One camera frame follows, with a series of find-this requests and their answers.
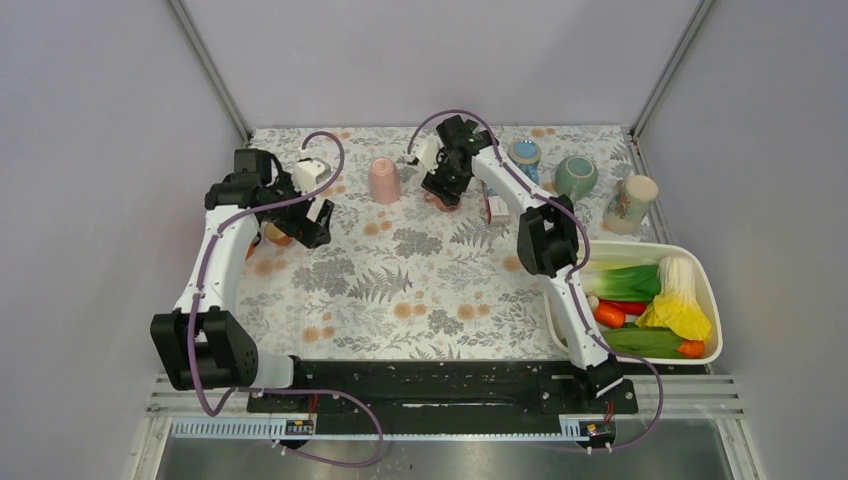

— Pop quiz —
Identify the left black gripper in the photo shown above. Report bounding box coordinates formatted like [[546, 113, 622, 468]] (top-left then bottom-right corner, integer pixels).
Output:
[[264, 172, 334, 247]]

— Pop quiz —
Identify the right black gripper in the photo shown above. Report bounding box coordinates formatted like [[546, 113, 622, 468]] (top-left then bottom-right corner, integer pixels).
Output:
[[421, 149, 472, 208]]

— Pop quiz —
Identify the pink dotted mug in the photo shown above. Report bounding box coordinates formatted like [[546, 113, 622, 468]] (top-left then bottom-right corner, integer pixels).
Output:
[[424, 192, 460, 213]]

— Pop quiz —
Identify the small orange mug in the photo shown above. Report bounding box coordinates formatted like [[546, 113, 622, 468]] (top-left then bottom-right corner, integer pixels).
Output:
[[264, 223, 293, 247]]

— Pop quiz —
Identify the large orange mug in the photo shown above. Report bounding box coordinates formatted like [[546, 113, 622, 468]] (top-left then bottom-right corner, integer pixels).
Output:
[[245, 234, 262, 259]]

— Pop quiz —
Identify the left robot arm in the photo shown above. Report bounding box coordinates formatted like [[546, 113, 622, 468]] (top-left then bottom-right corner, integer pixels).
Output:
[[150, 148, 334, 411]]

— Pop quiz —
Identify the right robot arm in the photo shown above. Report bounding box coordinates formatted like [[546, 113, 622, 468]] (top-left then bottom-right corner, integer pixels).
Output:
[[407, 109, 623, 412]]

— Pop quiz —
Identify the blue butterfly mug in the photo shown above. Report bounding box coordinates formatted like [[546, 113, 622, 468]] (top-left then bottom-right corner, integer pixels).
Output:
[[507, 139, 541, 185]]

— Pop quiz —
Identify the green glazed mug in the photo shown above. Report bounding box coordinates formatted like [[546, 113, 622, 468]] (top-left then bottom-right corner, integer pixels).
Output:
[[553, 155, 599, 202]]

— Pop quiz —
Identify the cream painted mug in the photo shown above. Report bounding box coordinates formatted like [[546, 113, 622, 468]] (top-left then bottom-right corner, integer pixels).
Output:
[[602, 175, 659, 235]]

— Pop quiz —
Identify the white red toothpaste box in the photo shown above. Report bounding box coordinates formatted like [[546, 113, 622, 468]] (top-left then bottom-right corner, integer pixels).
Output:
[[482, 183, 510, 225]]

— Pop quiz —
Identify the light pink cup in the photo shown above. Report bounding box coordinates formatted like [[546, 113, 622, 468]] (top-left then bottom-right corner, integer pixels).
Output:
[[368, 157, 402, 205]]

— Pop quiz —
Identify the floral tablecloth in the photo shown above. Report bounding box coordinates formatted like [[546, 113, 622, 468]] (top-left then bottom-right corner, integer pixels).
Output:
[[198, 125, 667, 364]]

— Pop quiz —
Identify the green bok choy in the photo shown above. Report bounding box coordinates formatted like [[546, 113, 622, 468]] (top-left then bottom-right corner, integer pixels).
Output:
[[580, 264, 662, 303]]

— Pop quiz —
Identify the orange carrot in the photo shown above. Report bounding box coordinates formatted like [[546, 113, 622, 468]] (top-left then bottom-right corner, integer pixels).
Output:
[[593, 302, 627, 329]]

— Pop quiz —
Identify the red chili pepper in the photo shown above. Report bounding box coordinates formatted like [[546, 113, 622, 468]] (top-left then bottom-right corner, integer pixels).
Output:
[[600, 300, 649, 316]]

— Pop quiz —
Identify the white plastic basin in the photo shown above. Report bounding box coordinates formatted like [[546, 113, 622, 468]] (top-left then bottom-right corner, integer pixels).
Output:
[[543, 240, 724, 367]]

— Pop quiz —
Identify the green cucumber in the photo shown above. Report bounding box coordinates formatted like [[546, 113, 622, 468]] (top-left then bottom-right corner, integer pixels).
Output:
[[602, 327, 689, 360]]

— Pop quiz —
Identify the yellow napa cabbage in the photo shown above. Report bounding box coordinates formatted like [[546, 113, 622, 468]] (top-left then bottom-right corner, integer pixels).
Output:
[[636, 256, 712, 342]]

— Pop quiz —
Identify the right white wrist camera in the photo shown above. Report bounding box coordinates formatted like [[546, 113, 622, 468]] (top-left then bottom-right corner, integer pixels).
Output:
[[410, 138, 441, 172]]

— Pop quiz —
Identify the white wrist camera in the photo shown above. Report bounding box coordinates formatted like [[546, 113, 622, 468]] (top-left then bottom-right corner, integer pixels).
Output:
[[410, 138, 441, 172], [291, 158, 332, 194]]

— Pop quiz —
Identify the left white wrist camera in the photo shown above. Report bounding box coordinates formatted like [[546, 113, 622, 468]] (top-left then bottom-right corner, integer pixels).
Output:
[[291, 158, 332, 194]]

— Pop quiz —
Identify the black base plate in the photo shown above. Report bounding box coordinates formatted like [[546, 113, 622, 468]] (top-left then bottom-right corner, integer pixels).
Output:
[[247, 360, 639, 429]]

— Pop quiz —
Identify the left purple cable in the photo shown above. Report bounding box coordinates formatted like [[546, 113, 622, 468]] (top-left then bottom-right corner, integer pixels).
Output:
[[185, 131, 386, 469]]

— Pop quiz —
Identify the white slotted cable duct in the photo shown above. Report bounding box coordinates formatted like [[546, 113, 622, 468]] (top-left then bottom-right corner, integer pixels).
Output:
[[171, 415, 615, 442]]

